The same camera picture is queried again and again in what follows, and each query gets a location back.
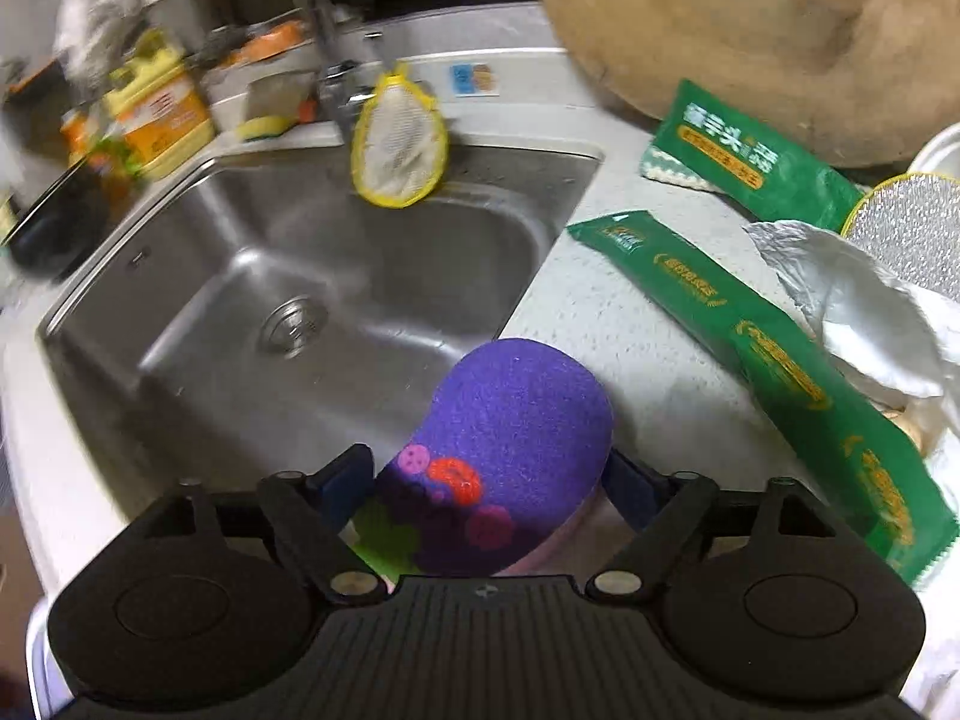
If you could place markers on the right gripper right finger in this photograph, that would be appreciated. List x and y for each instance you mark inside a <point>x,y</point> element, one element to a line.
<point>664,512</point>

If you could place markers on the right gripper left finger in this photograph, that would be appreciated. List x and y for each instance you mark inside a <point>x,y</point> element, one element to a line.
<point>308,514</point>

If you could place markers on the purple patterned sponge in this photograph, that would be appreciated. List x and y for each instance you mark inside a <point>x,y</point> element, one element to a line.
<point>512,447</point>

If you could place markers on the long green wrapper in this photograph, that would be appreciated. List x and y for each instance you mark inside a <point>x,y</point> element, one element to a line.
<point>868,468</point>

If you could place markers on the white tissue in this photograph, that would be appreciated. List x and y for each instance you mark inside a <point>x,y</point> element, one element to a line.
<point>898,337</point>

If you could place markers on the green snack wrapper short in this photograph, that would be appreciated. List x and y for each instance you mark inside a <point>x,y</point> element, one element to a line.
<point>771,177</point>

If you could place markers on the silver round scouring pad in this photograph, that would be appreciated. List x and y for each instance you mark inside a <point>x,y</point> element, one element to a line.
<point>910,224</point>

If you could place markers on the white paper instant-noodle cup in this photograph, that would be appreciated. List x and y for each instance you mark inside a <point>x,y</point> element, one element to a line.
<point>941,155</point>

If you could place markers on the chrome kitchen faucet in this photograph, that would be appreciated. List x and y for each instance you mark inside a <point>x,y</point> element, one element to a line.
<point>338,87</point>

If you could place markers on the stainless steel sink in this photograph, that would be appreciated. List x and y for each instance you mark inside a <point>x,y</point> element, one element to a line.
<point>260,317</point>

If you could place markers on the black bowl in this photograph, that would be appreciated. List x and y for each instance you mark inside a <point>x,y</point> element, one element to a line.
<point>63,227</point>

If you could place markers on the yellow green sponge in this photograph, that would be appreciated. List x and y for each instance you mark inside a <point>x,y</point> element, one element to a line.
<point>274,104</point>

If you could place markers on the yellow detergent bottle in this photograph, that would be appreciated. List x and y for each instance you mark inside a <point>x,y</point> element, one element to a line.
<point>157,107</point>

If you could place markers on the small orange bottle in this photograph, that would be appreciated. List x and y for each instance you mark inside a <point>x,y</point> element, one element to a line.
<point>79,134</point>

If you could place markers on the round wooden cutting board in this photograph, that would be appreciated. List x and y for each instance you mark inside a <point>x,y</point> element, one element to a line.
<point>857,82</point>

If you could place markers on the white rag on faucet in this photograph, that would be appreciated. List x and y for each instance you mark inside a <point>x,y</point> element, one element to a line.
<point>112,0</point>

